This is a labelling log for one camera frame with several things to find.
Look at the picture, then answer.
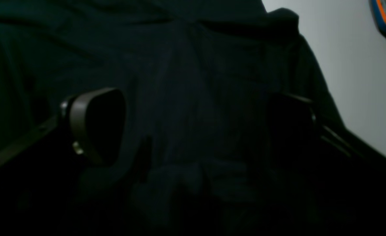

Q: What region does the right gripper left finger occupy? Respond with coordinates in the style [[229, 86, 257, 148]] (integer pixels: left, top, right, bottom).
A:
[[0, 87, 126, 168]]

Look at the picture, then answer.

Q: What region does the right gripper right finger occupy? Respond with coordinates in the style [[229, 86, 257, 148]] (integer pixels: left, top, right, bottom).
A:
[[268, 94, 386, 236]]

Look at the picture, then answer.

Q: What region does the black T-shirt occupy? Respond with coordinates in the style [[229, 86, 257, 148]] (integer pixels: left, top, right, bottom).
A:
[[0, 0, 343, 236]]

